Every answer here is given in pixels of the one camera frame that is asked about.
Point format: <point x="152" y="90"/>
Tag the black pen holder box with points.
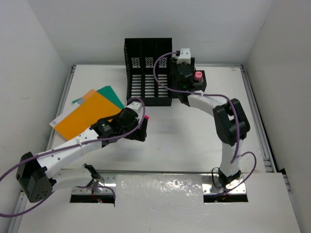
<point x="199" y="86"/>

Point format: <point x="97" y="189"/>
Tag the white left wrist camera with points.
<point x="137" y="107"/>

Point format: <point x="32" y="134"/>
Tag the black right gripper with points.
<point x="174" y="65"/>

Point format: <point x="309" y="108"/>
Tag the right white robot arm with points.
<point x="230" y="120"/>

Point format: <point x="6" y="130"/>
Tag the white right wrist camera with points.
<point x="184" y="56"/>

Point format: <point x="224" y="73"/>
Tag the green folder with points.
<point x="107" y="92"/>

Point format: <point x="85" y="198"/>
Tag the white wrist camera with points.
<point x="137" y="107"/>
<point x="184" y="56"/>

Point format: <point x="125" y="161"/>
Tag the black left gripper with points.
<point x="140" y="134"/>

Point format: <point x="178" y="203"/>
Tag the orange folder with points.
<point x="83" y="113"/>

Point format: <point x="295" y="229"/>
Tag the black mesh file organizer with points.
<point x="140" y="55"/>

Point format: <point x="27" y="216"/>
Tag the white front cover board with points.
<point x="168" y="204"/>

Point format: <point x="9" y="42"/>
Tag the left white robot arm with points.
<point x="39" y="177"/>

